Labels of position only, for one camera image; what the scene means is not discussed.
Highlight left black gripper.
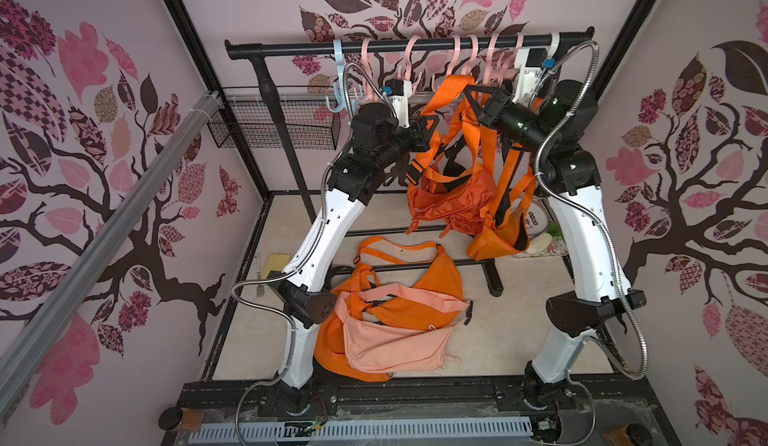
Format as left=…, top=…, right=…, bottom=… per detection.
left=372, top=114, right=434, bottom=169

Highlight dark orange waist bag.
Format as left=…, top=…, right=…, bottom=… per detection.
left=405, top=76, right=497, bottom=236

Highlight bright orange sling bag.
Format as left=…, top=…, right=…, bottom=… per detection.
left=466, top=131, right=537, bottom=261

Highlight peach pink bag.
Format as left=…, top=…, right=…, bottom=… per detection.
left=335, top=286, right=461, bottom=373

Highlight black crossbody bag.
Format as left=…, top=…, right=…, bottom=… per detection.
left=443, top=135, right=504, bottom=186

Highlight dark orange strapped bag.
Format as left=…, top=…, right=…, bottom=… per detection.
left=406, top=104, right=497, bottom=237

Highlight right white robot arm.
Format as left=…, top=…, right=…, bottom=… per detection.
left=464, top=80, right=649, bottom=409

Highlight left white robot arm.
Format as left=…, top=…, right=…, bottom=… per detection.
left=275, top=103, right=438, bottom=412

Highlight pink plastic hook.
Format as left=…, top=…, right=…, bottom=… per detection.
left=481, top=34, right=499, bottom=86
left=498, top=34, right=524, bottom=86
left=461, top=35, right=479, bottom=76
left=398, top=35, right=421, bottom=89
left=360, top=38, right=378, bottom=103
left=446, top=36, right=461, bottom=77

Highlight white plastic hook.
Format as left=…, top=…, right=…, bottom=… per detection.
left=526, top=33, right=561, bottom=84

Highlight light blue plastic hook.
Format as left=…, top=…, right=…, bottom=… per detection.
left=325, top=39, right=351, bottom=114

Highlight right metal flex conduit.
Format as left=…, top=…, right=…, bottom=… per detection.
left=533, top=40, right=649, bottom=381

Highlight metal flex conduit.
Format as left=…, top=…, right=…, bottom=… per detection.
left=533, top=40, right=649, bottom=381
left=230, top=60, right=397, bottom=446

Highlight round plate with characters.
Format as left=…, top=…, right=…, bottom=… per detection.
left=524, top=198, right=550, bottom=238

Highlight white toy radish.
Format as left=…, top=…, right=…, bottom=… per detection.
left=525, top=233, right=553, bottom=256

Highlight black clothes rack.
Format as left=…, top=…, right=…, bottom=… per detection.
left=224, top=24, right=595, bottom=297

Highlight yellow sponge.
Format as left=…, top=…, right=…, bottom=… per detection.
left=261, top=253, right=292, bottom=279

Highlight left metal flex conduit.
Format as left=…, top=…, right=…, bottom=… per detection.
left=230, top=60, right=397, bottom=446

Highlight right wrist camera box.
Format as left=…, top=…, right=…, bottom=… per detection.
left=513, top=47, right=555, bottom=107

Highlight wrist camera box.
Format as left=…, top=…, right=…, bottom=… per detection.
left=383, top=79, right=413, bottom=129
left=513, top=47, right=555, bottom=107

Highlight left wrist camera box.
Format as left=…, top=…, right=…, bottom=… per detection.
left=383, top=79, right=413, bottom=129

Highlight black wire basket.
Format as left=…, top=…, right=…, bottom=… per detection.
left=206, top=86, right=342, bottom=152

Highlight orange backpack with straps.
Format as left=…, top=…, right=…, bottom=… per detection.
left=314, top=263, right=399, bottom=383

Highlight white perforated cable tray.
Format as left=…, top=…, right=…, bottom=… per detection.
left=187, top=416, right=533, bottom=445

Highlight grey aluminium rail left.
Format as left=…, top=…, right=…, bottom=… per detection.
left=1, top=91, right=222, bottom=414

